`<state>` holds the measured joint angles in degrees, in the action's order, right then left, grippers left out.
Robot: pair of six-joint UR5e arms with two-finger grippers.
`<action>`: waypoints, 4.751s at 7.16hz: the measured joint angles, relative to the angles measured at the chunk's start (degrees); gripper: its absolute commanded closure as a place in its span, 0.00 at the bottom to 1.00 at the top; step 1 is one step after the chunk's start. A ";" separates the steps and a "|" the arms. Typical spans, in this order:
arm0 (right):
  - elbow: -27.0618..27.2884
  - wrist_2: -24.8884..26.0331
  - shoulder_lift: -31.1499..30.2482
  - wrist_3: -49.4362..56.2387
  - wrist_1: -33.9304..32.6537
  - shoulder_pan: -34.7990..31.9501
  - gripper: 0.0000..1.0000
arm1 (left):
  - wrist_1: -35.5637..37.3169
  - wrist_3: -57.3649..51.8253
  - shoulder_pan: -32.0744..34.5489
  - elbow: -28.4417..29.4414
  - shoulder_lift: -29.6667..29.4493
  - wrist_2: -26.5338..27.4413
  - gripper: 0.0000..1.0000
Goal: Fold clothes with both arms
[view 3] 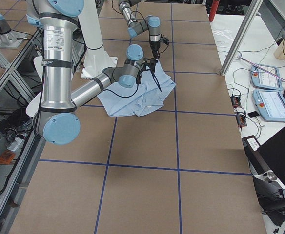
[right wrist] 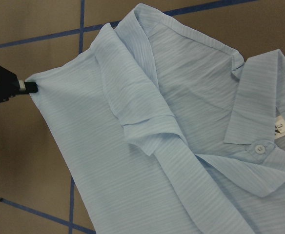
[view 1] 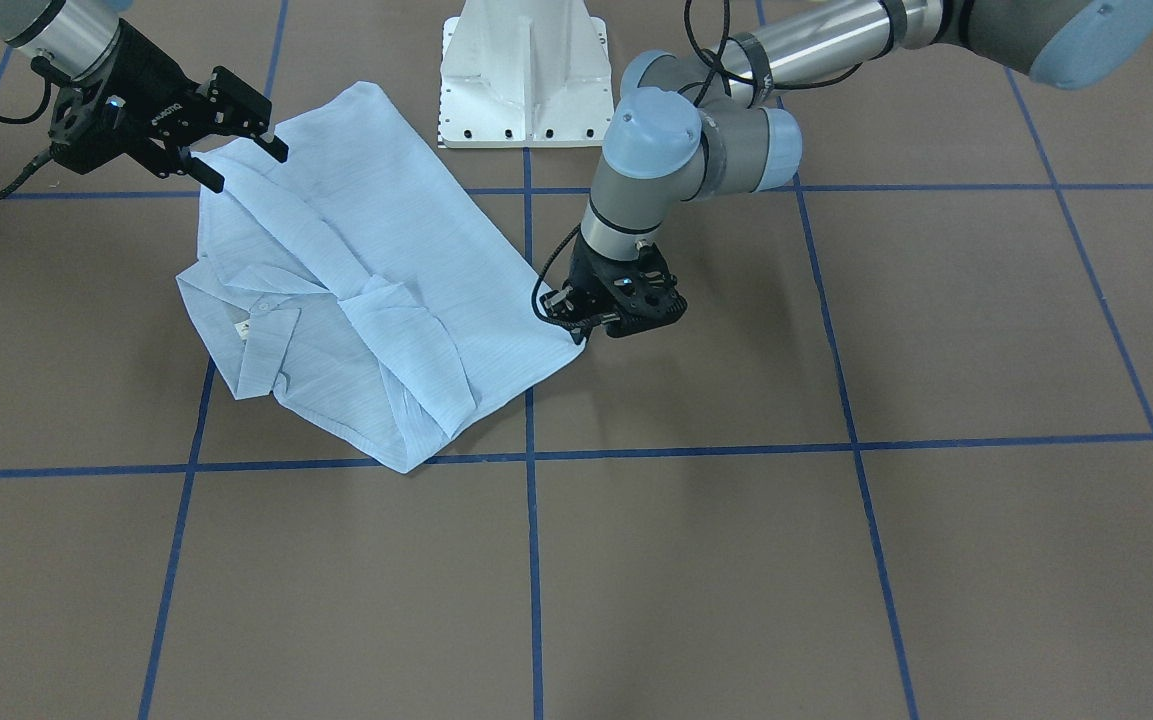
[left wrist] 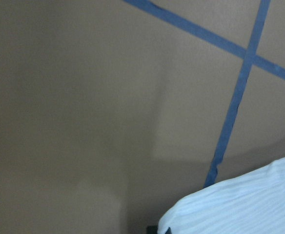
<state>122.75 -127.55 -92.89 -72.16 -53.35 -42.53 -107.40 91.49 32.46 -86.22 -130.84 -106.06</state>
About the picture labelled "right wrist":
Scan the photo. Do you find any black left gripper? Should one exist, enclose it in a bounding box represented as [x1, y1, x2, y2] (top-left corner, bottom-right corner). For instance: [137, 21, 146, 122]
[0, 66, 38, 103]

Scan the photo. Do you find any light blue button shirt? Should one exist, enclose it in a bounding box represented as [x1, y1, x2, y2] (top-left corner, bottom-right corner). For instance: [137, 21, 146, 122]
[29, 3, 285, 234]

